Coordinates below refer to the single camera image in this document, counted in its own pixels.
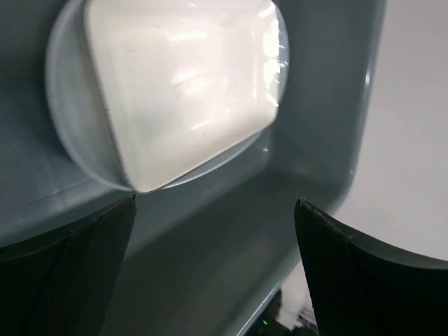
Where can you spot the grey plastic bin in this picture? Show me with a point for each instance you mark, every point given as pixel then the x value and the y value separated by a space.
pixel 206 257

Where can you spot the rectangular white plate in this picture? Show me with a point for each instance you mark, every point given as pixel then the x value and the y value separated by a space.
pixel 183 81

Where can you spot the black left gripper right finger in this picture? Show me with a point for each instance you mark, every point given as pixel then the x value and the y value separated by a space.
pixel 360 285

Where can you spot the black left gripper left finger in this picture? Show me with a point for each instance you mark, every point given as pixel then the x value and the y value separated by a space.
pixel 61 282

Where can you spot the large oval white plate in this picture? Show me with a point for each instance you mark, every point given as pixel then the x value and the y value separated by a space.
pixel 78 110

